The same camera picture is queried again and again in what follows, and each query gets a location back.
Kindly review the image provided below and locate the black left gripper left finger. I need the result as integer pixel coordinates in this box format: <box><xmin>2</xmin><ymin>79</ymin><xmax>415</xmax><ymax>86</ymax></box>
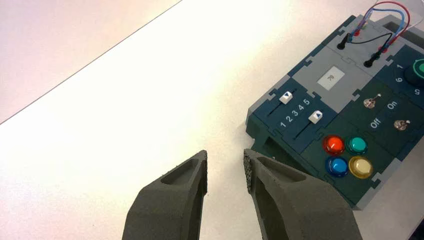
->
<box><xmin>121</xmin><ymin>149</ymin><xmax>209</xmax><ymax>240</ymax></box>

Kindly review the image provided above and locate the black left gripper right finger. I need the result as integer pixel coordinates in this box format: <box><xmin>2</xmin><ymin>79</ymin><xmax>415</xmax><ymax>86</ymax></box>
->
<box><xmin>243</xmin><ymin>148</ymin><xmax>364</xmax><ymax>240</ymax></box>

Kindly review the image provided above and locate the teal and grey control box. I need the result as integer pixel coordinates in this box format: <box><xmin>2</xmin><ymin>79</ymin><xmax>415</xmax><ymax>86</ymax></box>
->
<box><xmin>245</xmin><ymin>14</ymin><xmax>424</xmax><ymax>211</ymax></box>

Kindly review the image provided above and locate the blue round push button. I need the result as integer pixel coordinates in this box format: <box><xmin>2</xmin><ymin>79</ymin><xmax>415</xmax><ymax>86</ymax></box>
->
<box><xmin>324</xmin><ymin>156</ymin><xmax>349</xmax><ymax>179</ymax></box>

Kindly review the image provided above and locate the red round push button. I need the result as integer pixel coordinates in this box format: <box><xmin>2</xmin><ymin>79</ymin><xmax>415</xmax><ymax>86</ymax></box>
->
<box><xmin>322</xmin><ymin>135</ymin><xmax>346</xmax><ymax>157</ymax></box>

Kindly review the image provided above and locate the yellow round push button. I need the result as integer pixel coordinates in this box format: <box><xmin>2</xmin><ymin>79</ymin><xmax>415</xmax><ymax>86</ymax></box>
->
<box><xmin>348</xmin><ymin>155</ymin><xmax>374</xmax><ymax>180</ymax></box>

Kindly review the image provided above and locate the green round push button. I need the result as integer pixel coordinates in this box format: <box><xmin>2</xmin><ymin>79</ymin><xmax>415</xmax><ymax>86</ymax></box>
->
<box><xmin>345</xmin><ymin>135</ymin><xmax>369</xmax><ymax>156</ymax></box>

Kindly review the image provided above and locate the small white display screen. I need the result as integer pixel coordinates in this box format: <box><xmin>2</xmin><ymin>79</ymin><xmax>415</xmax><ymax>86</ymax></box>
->
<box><xmin>316</xmin><ymin>65</ymin><xmax>346</xmax><ymax>91</ymax></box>

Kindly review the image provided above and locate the green and black rotary knob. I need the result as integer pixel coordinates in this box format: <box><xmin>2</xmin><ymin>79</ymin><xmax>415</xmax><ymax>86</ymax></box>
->
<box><xmin>403</xmin><ymin>58</ymin><xmax>424</xmax><ymax>88</ymax></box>

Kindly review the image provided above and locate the metal toggle switch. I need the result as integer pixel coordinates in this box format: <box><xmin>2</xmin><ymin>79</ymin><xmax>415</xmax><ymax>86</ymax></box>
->
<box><xmin>393</xmin><ymin>119</ymin><xmax>412</xmax><ymax>131</ymax></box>
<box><xmin>363</xmin><ymin>93</ymin><xmax>382</xmax><ymax>110</ymax></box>

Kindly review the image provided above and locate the black patch cable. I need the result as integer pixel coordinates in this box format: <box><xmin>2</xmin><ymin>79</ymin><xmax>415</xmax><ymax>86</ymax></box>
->
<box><xmin>336</xmin><ymin>32</ymin><xmax>395</xmax><ymax>69</ymax></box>

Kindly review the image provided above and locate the blue patch cable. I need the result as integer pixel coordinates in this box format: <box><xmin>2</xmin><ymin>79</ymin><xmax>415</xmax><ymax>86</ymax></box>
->
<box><xmin>346</xmin><ymin>8</ymin><xmax>407</xmax><ymax>47</ymax></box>

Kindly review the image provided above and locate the red patch cable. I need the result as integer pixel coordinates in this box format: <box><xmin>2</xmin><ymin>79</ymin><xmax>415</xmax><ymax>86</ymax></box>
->
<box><xmin>353</xmin><ymin>0</ymin><xmax>412</xmax><ymax>55</ymax></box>

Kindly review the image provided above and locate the white patch cable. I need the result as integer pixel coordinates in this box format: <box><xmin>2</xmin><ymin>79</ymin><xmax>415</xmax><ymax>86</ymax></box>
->
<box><xmin>359</xmin><ymin>0</ymin><xmax>424</xmax><ymax>38</ymax></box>

